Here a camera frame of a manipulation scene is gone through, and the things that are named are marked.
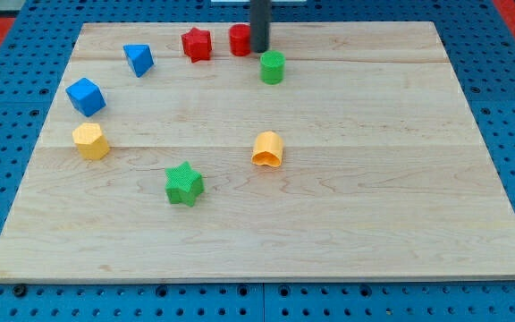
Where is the red star block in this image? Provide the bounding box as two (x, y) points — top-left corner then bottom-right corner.
(181, 27), (212, 64)

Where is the green star block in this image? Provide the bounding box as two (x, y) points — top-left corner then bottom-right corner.
(165, 161), (205, 207)

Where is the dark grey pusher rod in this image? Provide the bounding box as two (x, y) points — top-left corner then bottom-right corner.
(249, 0), (272, 53)

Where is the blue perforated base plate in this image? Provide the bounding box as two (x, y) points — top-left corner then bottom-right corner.
(0, 0), (515, 321)

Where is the yellow hexagon block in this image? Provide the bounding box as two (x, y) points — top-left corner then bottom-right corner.
(72, 123), (110, 160)

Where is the blue triangular prism block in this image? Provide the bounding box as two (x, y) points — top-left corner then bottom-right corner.
(122, 44), (154, 78)

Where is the green cylinder block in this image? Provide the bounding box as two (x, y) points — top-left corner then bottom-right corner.
(260, 50), (285, 85)

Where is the wooden board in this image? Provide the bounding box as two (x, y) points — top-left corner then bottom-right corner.
(0, 21), (515, 284)

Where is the blue cube block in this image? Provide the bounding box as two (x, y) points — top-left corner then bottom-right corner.
(65, 78), (106, 117)

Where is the red cylinder block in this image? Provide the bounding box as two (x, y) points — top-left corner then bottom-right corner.
(229, 23), (251, 56)

